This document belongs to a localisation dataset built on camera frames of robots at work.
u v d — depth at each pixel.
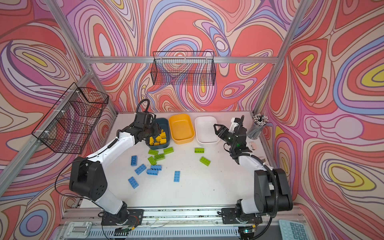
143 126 0.68
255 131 0.97
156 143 0.99
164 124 1.06
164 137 1.02
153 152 0.98
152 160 0.93
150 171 0.87
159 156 0.93
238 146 0.69
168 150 0.97
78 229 0.69
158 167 0.89
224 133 0.77
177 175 0.86
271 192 0.43
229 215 0.73
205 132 1.10
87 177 0.44
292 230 0.69
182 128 1.11
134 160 0.91
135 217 0.72
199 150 0.96
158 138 1.01
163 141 0.99
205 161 0.92
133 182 0.83
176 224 0.73
